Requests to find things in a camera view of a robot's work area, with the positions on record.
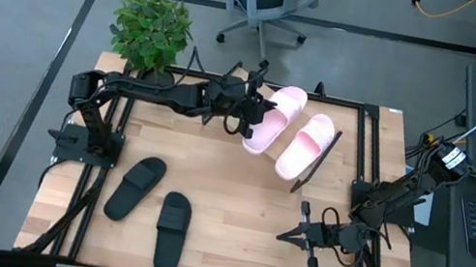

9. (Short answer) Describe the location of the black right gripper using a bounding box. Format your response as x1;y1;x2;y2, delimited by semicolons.
272;197;375;267

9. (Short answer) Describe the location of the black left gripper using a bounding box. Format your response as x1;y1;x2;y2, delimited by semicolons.
206;53;285;143

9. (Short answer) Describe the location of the pink rubber slide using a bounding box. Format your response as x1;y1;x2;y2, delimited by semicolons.
239;78;311;163
273;106;340;189

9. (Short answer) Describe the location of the black rubber slide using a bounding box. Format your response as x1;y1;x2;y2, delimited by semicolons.
102;149;169;229
148;189;196;267

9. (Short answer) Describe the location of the green potted plant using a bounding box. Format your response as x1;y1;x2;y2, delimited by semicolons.
100;0;201;92

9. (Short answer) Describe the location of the wooden shelf with black frame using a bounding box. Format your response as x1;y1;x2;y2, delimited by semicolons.
209;66;353;201

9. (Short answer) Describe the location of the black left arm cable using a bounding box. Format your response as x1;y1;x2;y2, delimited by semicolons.
220;104;249;138

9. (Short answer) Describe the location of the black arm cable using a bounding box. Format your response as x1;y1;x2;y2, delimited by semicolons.
220;104;249;138
312;204;397;267

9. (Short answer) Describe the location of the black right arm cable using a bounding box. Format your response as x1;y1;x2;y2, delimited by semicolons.
312;204;397;267

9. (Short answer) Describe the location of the black aluminium table frame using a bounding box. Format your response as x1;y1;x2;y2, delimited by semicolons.
12;43;453;267

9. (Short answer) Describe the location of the yellow cable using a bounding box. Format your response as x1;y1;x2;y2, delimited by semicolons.
404;0;476;27

